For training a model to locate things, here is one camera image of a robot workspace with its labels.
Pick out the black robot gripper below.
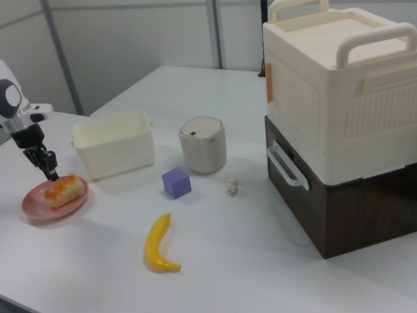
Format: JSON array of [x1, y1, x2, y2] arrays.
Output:
[[9, 125, 61, 183]]

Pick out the glazed bread loaf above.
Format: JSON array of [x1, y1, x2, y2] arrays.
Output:
[[44, 174, 85, 209]]

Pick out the pink round plate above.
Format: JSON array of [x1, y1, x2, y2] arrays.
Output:
[[22, 177, 90, 222]]

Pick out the cream plastic open tub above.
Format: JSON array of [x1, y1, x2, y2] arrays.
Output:
[[70, 108, 156, 182]]

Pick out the purple foam cube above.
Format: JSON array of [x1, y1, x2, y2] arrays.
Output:
[[161, 166, 192, 200]]

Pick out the yellow banana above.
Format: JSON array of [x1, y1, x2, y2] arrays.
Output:
[[145, 213, 182, 272]]

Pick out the small beige lidded bin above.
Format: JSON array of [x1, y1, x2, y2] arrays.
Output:
[[178, 116, 227, 174]]

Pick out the small crumpled white object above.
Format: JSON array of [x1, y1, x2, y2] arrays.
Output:
[[225, 178, 240, 198]]

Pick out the orange tape strip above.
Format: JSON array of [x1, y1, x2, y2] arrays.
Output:
[[265, 63, 275, 104]]

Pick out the cream plastic storage box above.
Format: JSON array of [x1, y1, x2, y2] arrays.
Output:
[[262, 0, 417, 179]]

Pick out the dark wood drawer cabinet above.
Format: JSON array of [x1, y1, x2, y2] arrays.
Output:
[[264, 115, 417, 260]]

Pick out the white drawer handle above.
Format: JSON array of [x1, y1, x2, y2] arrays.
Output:
[[266, 140, 310, 190]]

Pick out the black hanging cable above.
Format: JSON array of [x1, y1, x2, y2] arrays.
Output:
[[257, 0, 268, 78]]

